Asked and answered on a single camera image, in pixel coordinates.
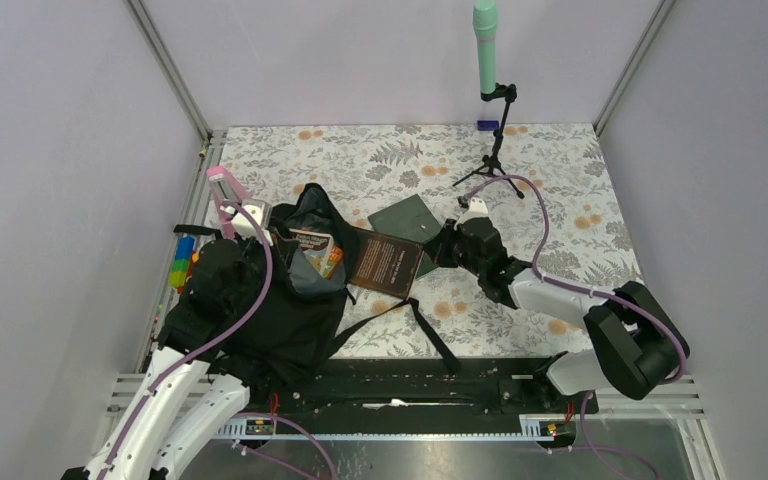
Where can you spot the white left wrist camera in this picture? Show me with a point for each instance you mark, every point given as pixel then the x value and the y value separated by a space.
pixel 248 219

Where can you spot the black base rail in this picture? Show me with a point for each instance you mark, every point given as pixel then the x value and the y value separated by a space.
pixel 409 396

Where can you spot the colourful toy blocks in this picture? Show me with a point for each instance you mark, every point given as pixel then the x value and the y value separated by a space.
pixel 184 257

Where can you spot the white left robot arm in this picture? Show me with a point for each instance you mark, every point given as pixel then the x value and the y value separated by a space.
pixel 148 443

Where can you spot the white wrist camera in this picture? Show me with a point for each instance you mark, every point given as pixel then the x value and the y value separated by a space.
pixel 248 219
pixel 474 207

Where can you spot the green microphone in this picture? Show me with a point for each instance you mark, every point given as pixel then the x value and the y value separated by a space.
pixel 485 24

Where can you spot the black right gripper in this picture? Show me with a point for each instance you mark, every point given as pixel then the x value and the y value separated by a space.
pixel 439 246

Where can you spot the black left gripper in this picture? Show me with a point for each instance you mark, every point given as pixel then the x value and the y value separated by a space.
pixel 250 242

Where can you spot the black student backpack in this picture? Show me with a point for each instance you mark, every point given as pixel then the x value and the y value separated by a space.
pixel 295 330

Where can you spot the dark green hardcover book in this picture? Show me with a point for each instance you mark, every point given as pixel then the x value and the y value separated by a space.
pixel 409 219

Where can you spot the floral tablecloth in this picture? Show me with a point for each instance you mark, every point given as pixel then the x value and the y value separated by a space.
pixel 367 168

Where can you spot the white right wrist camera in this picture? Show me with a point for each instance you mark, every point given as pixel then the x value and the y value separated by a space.
pixel 474 207

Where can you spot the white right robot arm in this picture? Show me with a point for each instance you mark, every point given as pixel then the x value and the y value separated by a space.
pixel 634 344

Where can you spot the yellow illustrated paperback book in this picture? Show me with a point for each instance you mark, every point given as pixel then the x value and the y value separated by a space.
pixel 320 249

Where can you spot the blue block at wall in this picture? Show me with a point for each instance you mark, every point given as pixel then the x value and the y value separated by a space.
pixel 487 125

